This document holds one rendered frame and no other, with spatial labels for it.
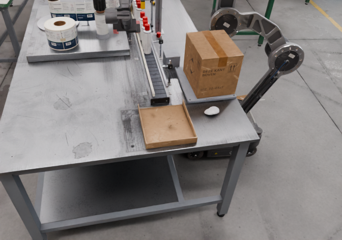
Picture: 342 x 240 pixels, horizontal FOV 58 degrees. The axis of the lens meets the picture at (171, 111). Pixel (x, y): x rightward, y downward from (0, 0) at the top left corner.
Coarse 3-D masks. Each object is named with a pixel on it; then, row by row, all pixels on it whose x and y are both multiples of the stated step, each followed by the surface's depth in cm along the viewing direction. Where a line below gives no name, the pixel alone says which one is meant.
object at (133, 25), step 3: (120, 21) 158; (132, 21) 159; (135, 21) 159; (117, 24) 158; (120, 24) 158; (123, 24) 153; (129, 24) 153; (132, 24) 159; (135, 24) 159; (117, 27) 158; (120, 27) 158; (123, 27) 156; (126, 27) 155; (129, 27) 156; (132, 27) 158; (135, 27) 159; (117, 30) 157; (120, 30) 158; (123, 30) 158; (126, 30) 158; (129, 30) 158; (132, 30) 158; (135, 30) 158
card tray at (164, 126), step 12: (144, 108) 172; (156, 108) 173; (168, 108) 173; (180, 108) 174; (144, 120) 165; (156, 120) 166; (168, 120) 166; (180, 120) 167; (144, 132) 153; (156, 132) 159; (168, 132) 159; (180, 132) 160; (192, 132) 160; (156, 144) 150; (168, 144) 152; (180, 144) 154
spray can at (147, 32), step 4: (148, 24) 194; (148, 28) 195; (144, 32) 196; (148, 32) 196; (144, 36) 198; (148, 36) 197; (144, 40) 200; (148, 40) 199; (144, 44) 202; (148, 44) 201; (144, 48) 204; (148, 48) 203; (144, 52) 206; (148, 52) 205
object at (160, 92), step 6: (144, 54) 206; (150, 54) 206; (150, 60) 201; (144, 66) 201; (150, 66) 196; (156, 66) 196; (150, 72) 191; (156, 72) 191; (156, 78) 186; (156, 84) 182; (162, 84) 182; (156, 90) 178; (162, 90) 178; (156, 96) 174; (162, 96) 174
